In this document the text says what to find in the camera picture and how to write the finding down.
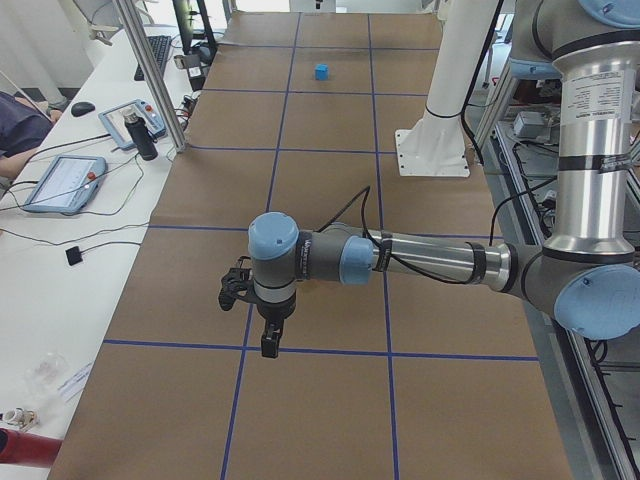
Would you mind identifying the small black square pad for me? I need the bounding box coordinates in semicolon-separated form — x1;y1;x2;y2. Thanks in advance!
65;246;83;266

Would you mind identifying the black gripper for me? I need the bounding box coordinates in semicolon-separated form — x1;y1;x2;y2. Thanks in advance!
257;298;296;358

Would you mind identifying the aluminium frame post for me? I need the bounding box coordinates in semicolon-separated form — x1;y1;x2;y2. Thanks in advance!
114;0;186;153

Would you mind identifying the white camera pillar mount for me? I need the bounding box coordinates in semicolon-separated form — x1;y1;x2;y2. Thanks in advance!
395;0;502;178

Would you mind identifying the red cylinder object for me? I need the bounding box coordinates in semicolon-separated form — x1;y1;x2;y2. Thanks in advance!
1;428;63;468

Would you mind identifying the teach pendant tablet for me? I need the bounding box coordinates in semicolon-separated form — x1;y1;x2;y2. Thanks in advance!
22;155;107;214
98;99;166;150

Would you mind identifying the far teach pendant tablet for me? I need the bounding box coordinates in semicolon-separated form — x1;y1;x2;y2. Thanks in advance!
98;99;166;150

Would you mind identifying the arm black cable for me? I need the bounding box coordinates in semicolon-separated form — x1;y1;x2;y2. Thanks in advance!
314;185;531;286

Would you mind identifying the black water bottle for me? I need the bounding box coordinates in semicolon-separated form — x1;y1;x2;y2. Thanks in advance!
123;108;158;161

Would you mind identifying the black computer mouse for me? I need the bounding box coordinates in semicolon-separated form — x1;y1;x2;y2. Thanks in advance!
70;101;96;118

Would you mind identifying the seated person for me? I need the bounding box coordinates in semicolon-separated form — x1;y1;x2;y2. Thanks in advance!
1;92;62;180

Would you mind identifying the black keyboard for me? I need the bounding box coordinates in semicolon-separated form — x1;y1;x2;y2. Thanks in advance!
147;35;172;78

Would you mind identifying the near teach pendant tablet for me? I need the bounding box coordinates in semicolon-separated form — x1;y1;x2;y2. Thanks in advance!
22;155;107;214

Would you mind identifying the blue cube block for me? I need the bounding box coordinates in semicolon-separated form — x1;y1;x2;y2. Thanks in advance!
314;63;330;81

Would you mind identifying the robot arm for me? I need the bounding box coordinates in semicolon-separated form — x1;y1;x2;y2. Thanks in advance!
245;1;639;358

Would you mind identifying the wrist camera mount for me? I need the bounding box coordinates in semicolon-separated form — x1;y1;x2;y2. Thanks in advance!
218;256;258;311

